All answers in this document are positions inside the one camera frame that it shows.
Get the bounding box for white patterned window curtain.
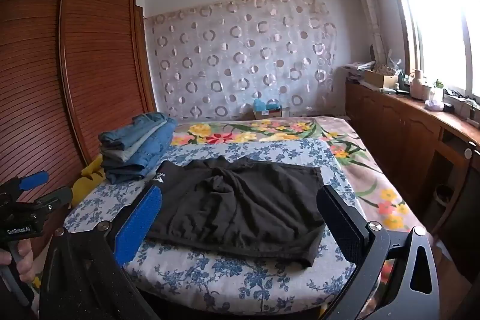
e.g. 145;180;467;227
345;0;394;62

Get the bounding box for waste bin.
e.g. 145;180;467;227
433;185;456;210

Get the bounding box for wooden cabinet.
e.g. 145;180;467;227
344;78;480;238

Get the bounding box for colourful floral blanket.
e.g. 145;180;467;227
170;115;428;234

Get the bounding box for open cardboard box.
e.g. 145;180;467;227
362;69;399;90

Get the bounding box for wooden wardrobe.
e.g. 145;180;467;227
0;0;158;253

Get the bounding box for yellow plush toy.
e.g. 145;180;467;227
71;155;107;208

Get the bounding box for black pants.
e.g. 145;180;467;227
144;156;326;268

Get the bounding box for white jug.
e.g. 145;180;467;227
409;69;432;99

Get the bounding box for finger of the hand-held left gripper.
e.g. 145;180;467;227
33;187;74;216
0;171;50;201

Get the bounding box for folded dark blue jeans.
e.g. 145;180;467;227
105;125;178;183

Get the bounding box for small cardboard box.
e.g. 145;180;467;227
253;106;284;121

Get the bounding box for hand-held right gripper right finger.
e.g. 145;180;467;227
317;185;441;320

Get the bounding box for person's left hand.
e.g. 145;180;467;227
0;241;36;283

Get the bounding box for light blue cloth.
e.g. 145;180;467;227
252;99;282;111

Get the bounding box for circle-patterned curtain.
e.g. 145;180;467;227
144;0;347;122

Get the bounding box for blue floral quilt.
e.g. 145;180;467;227
64;138;376;313

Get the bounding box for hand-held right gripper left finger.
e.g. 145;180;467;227
39;185;164;320

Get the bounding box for window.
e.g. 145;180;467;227
379;0;480;99

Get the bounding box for stack of papers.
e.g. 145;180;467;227
341;61;376;82

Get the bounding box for folded light grey jeans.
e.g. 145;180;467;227
101;133;169;162

